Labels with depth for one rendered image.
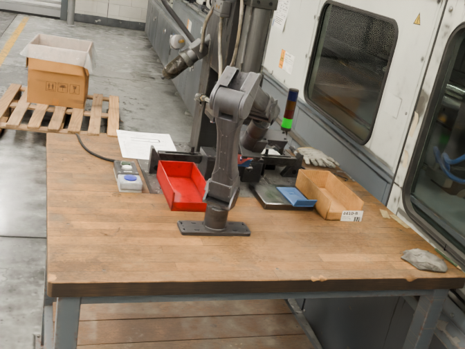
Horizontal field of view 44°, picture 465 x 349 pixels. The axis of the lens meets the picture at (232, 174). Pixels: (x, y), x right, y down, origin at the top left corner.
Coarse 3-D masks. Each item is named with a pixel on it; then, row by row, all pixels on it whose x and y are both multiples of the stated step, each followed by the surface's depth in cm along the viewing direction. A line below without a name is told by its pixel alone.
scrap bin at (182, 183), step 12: (168, 168) 187; (180, 168) 188; (192, 168) 188; (168, 180) 171; (180, 180) 187; (192, 180) 188; (204, 180) 176; (168, 192) 169; (180, 192) 178; (192, 192) 180; (204, 192) 174; (168, 204) 168; (180, 204) 165; (192, 204) 166; (204, 204) 168
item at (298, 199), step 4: (280, 188) 190; (284, 188) 191; (288, 188) 191; (292, 188) 192; (280, 192) 188; (284, 192) 188; (296, 192) 190; (284, 196) 185; (288, 196) 185; (292, 196) 186; (296, 196) 186; (300, 196) 187; (288, 200) 183; (292, 200) 182; (296, 200) 183; (300, 200) 177; (304, 200) 178; (308, 200) 178; (312, 200) 179; (316, 200) 179; (292, 204) 180; (296, 204) 179; (300, 204) 179; (304, 204) 180; (308, 204) 180; (312, 204) 181
